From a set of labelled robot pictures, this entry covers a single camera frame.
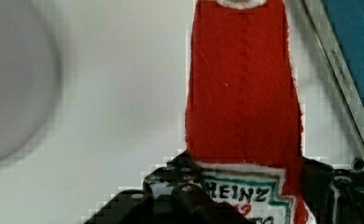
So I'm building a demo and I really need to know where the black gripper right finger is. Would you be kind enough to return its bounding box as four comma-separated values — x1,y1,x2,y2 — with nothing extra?
301,159,364,224

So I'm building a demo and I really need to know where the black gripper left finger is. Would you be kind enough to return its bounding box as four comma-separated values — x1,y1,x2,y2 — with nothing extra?
84,152,253,224

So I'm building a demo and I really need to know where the red felt ketchup bottle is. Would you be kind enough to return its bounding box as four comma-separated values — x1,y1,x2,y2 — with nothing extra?
185,0,316,224

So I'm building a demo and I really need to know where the lavender round plate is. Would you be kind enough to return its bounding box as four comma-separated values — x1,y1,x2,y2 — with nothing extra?
0,0,61,161

